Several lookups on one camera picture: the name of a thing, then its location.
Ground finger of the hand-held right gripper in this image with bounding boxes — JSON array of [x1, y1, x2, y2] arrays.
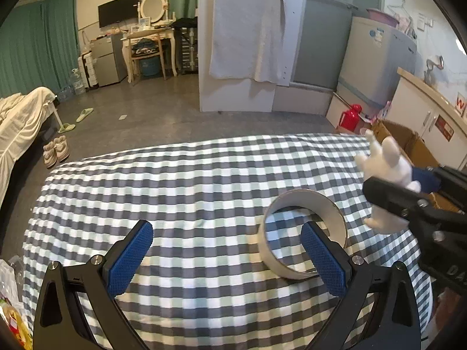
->
[[363, 177, 435, 219], [412, 166, 467, 197]]

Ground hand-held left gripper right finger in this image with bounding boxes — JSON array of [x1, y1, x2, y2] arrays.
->
[[300, 222, 424, 350]]

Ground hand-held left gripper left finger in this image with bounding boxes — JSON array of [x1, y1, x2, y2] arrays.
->
[[33, 220, 154, 350]]

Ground cardboard box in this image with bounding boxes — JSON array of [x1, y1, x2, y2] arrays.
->
[[370, 118, 467, 214]]

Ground grey tape roll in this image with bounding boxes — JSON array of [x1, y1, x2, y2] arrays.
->
[[257, 188, 348, 281]]

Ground red cabinet sticker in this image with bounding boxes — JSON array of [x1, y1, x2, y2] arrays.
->
[[434, 115, 455, 141]]

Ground white cabinet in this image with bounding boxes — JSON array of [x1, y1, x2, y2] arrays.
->
[[383, 67, 467, 172]]

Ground red thermos jug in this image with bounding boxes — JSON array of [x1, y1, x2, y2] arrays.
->
[[337, 104, 363, 132]]

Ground grey checked tablecloth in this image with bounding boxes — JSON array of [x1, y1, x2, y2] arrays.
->
[[20, 133, 435, 350]]

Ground metal faucet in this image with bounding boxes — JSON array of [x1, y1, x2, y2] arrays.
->
[[423, 55, 446, 84]]

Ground grey washing machine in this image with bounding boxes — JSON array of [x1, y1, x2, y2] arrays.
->
[[326, 16, 418, 126]]

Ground plastic bag of rubbish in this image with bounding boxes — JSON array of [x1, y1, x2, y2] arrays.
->
[[0, 259, 33, 350]]

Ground frosted glass door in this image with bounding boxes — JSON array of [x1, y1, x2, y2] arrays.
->
[[290, 0, 384, 92]]

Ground bed with white sheet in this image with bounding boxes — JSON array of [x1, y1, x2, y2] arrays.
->
[[0, 87, 61, 234]]

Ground pink basin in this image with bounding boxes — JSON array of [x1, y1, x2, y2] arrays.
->
[[366, 7, 400, 26]]

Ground large water jug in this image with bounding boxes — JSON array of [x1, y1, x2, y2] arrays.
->
[[69, 67, 86, 97]]

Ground wooden chair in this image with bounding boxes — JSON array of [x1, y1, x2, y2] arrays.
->
[[129, 38, 166, 86]]

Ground teal bucket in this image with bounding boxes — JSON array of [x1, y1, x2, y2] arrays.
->
[[140, 58, 159, 78]]

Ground white suitcase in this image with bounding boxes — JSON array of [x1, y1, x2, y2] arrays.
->
[[78, 50, 99, 90]]

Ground grey mini fridge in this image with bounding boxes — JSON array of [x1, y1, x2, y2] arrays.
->
[[90, 33, 128, 88]]

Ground clothes on chair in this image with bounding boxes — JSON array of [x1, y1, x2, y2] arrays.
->
[[132, 45, 159, 59]]

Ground white hanging garment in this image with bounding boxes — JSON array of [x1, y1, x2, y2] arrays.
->
[[209, 0, 287, 83]]

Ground cream dressing table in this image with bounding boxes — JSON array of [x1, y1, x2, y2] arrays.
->
[[122, 25, 179, 84]]

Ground narrow green curtain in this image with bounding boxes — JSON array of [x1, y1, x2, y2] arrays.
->
[[40, 0, 79, 92]]

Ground wide green curtain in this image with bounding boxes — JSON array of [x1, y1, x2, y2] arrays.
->
[[0, 2, 43, 97]]

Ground black bag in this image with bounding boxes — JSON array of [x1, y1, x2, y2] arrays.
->
[[171, 17, 199, 30]]

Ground black television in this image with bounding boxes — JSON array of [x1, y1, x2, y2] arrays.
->
[[98, 0, 140, 28]]

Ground oval white mirror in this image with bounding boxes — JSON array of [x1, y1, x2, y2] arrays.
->
[[140, 0, 170, 26]]

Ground white wall socket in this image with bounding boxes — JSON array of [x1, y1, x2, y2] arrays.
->
[[416, 13, 435, 32]]

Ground wall hanger with pink items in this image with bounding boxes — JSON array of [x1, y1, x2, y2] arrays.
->
[[387, 0, 417, 30]]

